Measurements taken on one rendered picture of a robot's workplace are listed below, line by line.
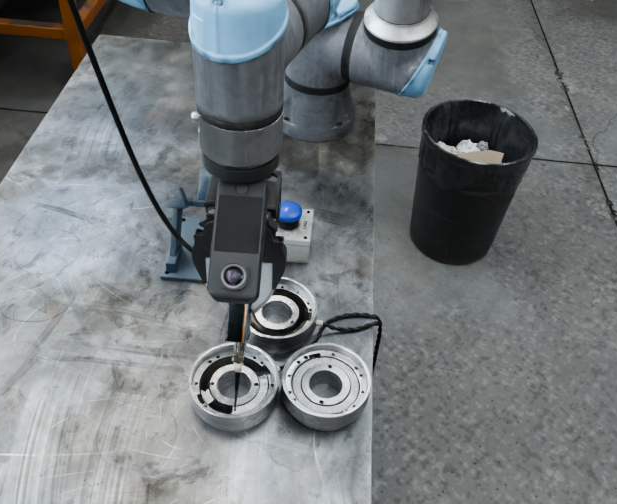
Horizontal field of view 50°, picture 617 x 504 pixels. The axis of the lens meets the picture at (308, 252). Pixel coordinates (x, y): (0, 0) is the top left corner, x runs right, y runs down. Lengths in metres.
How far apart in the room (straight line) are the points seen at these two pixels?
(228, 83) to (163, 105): 0.77
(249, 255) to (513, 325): 1.54
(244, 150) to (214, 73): 0.07
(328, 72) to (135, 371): 0.59
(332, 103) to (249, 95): 0.65
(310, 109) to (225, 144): 0.62
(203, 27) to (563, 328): 1.74
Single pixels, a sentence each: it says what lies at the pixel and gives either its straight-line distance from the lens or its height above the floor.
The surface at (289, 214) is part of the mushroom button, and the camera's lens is 0.93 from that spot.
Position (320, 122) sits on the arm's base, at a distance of 1.19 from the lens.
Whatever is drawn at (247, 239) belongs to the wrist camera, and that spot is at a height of 1.08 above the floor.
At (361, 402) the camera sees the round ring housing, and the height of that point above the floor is 0.84.
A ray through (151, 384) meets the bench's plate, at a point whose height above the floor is 0.80.
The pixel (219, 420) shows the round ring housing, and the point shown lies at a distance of 0.77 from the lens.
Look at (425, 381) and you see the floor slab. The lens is 1.86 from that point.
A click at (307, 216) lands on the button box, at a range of 0.98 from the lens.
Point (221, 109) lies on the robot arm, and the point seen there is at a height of 1.19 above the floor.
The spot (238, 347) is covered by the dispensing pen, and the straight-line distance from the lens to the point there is 0.74.
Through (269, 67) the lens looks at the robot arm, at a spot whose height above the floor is 1.23.
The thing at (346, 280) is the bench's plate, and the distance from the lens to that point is 0.95.
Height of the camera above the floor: 1.49
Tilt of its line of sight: 44 degrees down
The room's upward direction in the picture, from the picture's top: 5 degrees clockwise
